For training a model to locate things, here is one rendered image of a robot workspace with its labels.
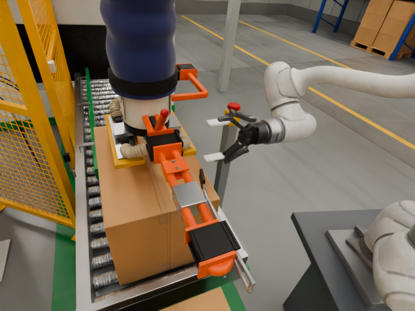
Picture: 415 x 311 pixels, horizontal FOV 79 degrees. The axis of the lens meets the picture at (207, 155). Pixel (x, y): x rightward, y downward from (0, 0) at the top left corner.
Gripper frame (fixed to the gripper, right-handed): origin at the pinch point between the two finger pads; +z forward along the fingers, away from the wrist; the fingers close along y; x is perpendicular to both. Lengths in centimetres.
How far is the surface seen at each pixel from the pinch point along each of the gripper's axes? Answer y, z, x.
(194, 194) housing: -2.1, 12.8, -21.3
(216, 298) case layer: 64, 0, -22
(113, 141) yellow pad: 9.8, 27.6, 22.4
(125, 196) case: 22.9, 27.3, 6.7
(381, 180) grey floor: 119, -223, 40
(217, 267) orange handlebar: -1.2, 14.8, -38.9
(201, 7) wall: 90, -354, 881
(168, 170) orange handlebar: -2.1, 16.4, -11.6
